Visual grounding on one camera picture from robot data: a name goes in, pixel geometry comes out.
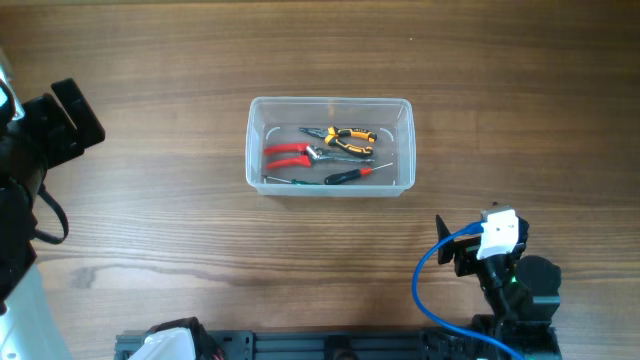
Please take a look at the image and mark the black red screwdriver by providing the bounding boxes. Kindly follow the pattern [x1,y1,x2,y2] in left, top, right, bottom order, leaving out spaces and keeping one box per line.
[324,163,391,185]

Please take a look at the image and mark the silver wrench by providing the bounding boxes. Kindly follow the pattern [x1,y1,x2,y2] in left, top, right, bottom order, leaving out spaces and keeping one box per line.
[304,145,373,163]

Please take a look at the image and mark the orange black pliers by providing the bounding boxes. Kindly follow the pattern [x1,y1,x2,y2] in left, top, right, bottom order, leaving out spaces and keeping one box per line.
[299,126,377,158]

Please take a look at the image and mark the green handled screwdriver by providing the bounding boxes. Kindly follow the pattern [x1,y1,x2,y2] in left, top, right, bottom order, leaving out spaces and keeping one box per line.
[262,175,322,185]

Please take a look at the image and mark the red handled snips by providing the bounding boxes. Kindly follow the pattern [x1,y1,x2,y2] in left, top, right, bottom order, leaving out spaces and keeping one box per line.
[263,143,319,170]

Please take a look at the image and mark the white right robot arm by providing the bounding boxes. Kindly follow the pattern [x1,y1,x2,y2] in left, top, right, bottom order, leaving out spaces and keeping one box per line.
[437,218,562,359]

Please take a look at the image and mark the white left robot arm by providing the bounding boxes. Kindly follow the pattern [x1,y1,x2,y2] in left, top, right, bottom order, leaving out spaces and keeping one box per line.
[1,78,105,359]

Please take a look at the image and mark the clear plastic container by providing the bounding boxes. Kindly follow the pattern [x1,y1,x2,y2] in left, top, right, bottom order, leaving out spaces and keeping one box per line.
[245,97,416,197]

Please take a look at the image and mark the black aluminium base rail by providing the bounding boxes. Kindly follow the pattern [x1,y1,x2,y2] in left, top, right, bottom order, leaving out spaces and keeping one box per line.
[113,327,563,360]

